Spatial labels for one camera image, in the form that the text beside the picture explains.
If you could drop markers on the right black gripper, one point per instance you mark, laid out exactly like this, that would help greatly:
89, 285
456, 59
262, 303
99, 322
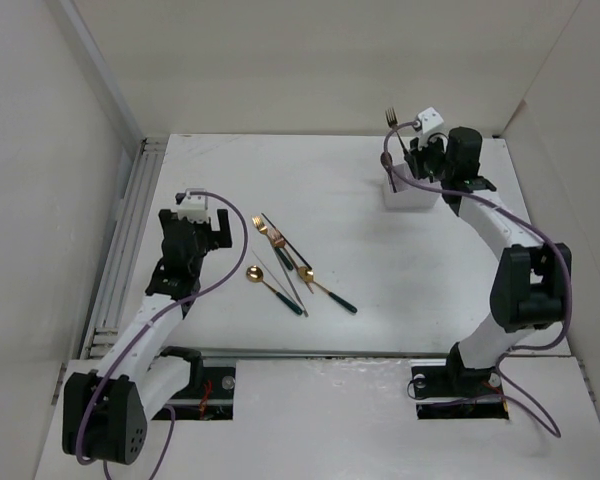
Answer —
416, 153

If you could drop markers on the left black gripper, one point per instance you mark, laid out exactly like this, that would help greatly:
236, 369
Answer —
215, 239

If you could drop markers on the gold fork dark green handle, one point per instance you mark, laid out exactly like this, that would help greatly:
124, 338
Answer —
392, 122

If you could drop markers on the small gold spoon green handle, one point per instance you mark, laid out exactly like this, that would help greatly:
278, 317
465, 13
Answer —
307, 275

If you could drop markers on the brown wooden spoon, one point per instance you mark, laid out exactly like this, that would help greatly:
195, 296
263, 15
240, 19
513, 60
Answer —
387, 163

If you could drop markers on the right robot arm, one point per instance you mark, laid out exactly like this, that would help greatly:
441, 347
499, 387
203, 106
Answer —
532, 280

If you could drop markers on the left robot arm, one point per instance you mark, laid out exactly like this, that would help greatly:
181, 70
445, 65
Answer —
106, 411

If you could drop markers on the lilac utensil container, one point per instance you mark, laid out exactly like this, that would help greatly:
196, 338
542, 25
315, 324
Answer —
400, 196

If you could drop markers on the rose gold fork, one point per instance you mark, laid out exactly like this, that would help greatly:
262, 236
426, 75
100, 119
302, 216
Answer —
280, 242

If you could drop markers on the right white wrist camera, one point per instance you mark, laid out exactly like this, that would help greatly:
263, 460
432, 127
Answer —
428, 122

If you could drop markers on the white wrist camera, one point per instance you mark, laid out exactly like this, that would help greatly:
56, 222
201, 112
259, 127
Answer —
428, 122
192, 205

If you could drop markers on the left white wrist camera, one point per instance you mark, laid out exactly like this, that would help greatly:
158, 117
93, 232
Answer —
192, 205

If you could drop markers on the aluminium frame rail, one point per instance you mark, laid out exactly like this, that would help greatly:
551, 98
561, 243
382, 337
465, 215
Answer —
114, 292

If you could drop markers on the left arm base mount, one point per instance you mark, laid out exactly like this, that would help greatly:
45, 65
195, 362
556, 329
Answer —
197, 388

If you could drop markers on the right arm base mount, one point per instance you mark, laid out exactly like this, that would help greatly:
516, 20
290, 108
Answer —
443, 395

